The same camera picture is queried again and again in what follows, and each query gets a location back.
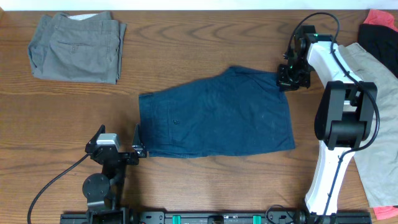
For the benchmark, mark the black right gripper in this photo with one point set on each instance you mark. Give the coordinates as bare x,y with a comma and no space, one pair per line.
283,81

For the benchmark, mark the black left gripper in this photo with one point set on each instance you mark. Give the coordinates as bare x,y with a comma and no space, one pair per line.
138,146

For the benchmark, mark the blue shorts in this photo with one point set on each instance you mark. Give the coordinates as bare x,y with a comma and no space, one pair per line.
240,112

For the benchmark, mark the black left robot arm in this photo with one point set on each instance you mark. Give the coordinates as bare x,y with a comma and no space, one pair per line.
103,191

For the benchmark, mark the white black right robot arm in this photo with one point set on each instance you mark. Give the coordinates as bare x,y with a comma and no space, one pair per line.
344,117

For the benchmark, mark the black garment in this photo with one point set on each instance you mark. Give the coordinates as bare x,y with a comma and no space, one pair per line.
381,43

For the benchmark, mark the red garment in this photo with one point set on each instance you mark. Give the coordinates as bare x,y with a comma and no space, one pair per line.
380,18

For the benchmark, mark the folded grey shorts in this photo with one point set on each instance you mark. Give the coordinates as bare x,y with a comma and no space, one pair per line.
85,48

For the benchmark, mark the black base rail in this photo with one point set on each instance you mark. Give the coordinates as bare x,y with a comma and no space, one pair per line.
272,216

